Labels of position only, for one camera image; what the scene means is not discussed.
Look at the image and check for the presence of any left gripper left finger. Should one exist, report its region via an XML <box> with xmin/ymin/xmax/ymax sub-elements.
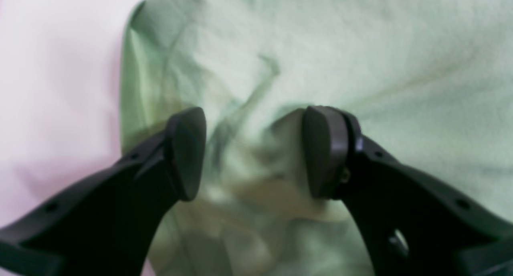
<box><xmin>0</xmin><ymin>107</ymin><xmax>206</xmax><ymax>276</ymax></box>

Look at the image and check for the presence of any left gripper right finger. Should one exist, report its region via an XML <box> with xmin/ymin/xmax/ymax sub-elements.
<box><xmin>301</xmin><ymin>106</ymin><xmax>513</xmax><ymax>276</ymax></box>

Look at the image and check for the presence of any green T-shirt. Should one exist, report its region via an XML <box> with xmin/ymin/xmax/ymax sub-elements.
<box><xmin>120</xmin><ymin>0</ymin><xmax>512</xmax><ymax>276</ymax></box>

